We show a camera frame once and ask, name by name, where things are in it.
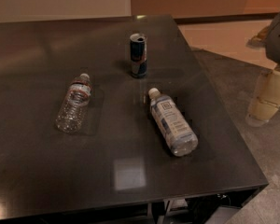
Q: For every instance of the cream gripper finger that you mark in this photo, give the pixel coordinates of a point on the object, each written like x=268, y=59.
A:
x=266, y=99

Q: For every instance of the clear plastic water bottle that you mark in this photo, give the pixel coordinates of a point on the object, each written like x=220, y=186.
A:
x=75, y=103

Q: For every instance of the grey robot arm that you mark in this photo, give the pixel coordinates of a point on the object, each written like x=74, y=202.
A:
x=270, y=38

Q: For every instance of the white labelled water bottle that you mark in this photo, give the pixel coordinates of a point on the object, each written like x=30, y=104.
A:
x=179, y=137

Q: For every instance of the dark rug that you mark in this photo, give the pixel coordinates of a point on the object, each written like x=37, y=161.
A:
x=235, y=82

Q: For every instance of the blue silver energy drink can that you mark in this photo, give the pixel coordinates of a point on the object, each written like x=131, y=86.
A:
x=138, y=54

